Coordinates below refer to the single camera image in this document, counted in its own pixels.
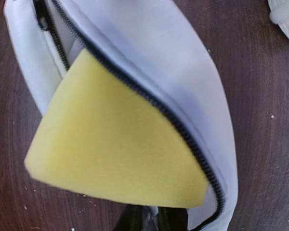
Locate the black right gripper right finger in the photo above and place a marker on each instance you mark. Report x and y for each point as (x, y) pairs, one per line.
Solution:
(172, 219)

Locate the cream ceramic mug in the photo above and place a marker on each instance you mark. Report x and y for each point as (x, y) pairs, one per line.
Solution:
(279, 14)

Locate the white paper bag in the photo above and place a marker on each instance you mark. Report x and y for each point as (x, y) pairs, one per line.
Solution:
(150, 47)

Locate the yellow sponge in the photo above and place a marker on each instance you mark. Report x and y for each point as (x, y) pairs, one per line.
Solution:
(101, 139)

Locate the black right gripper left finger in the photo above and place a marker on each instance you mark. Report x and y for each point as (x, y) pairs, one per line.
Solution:
(131, 219)

